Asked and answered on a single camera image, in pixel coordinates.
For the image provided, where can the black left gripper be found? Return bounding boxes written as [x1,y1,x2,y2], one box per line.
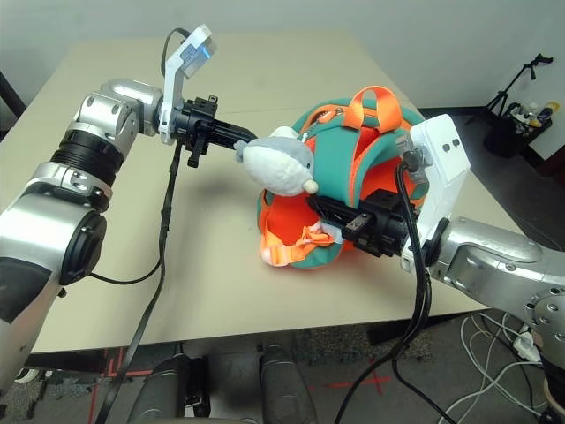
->
[170,95,260,168]

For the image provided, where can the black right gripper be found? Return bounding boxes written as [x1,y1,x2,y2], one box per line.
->
[305,188,414,260]

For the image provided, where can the grey white plush shark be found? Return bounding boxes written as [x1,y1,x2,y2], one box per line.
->
[233,125,319,196]

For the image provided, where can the orange teal backpack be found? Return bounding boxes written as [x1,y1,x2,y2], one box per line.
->
[257,86,432,269]

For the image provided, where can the dark speckled floor mat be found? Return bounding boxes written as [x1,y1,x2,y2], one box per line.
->
[290,324,438,368]

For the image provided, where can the red tape cross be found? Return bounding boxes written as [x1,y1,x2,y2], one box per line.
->
[328,360,393,395]

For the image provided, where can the black bin with bottles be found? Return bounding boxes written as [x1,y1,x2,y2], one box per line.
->
[483,101,555,158]

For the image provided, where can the dark grey robot right leg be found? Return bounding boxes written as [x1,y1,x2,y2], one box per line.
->
[259,345,320,424]

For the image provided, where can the dark grey robot leg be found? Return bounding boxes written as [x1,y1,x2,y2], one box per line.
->
[259,345,320,424]
[127,355,208,424]

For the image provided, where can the black tripod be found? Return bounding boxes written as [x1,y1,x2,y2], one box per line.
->
[467,52,555,129]

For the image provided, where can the white power strip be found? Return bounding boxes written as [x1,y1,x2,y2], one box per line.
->
[511,329,543,362]

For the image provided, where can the dark grey robot left leg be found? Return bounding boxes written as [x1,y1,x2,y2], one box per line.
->
[127,355,208,424]

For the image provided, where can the red tape lines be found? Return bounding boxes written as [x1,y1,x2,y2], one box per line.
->
[103,347,133,380]

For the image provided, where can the black table foot bar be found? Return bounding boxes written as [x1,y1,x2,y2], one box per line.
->
[24,350,111,377]

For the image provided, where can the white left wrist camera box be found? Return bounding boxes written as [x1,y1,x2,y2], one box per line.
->
[158,25,221,146]

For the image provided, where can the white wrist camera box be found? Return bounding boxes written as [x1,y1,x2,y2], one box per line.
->
[158,25,221,146]
[399,113,471,271]

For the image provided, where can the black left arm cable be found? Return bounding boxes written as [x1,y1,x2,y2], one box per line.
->
[90,27,190,424]

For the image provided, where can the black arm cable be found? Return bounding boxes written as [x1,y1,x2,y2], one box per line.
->
[90,27,190,424]
[333,148,458,424]

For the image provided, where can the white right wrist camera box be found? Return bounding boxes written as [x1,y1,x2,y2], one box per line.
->
[399,113,471,271]

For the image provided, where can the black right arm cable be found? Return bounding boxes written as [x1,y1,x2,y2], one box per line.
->
[333,148,458,424]

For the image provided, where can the white floor cables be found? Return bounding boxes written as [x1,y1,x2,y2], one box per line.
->
[436,308,548,424]

